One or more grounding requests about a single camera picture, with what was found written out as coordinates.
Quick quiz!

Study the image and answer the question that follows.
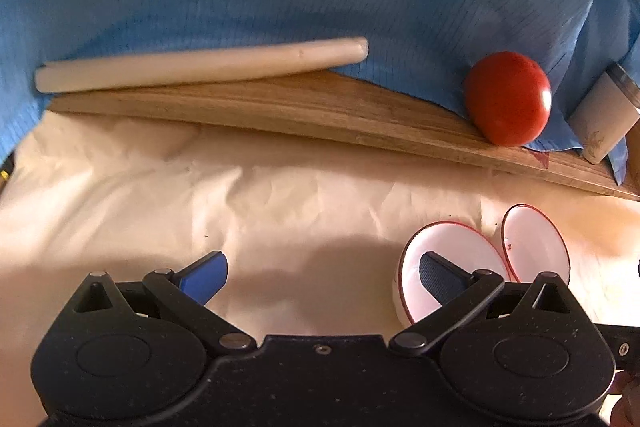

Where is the red tomato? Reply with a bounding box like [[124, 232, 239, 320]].
[[464, 52, 552, 146]]

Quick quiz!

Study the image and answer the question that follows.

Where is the person's right hand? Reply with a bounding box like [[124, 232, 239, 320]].
[[610, 372, 640, 427]]

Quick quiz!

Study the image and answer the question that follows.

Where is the wooden board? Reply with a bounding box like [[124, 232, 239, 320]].
[[47, 69, 640, 200]]

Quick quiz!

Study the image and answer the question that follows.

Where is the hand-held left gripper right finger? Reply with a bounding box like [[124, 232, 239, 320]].
[[389, 251, 583, 355]]

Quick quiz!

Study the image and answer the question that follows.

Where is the white tumbler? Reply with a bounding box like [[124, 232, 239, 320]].
[[567, 64, 640, 165]]

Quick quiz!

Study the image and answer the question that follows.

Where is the white rolling pin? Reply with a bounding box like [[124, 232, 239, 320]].
[[35, 37, 369, 92]]

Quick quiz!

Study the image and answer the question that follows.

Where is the white bowl with red rim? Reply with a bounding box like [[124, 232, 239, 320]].
[[501, 204, 570, 284], [397, 221, 512, 325]]

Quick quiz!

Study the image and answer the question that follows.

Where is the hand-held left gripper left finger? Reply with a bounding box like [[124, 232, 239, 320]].
[[62, 251, 256, 355]]

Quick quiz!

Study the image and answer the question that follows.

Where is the cream paper table cover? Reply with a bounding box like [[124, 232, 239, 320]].
[[0, 112, 640, 408]]

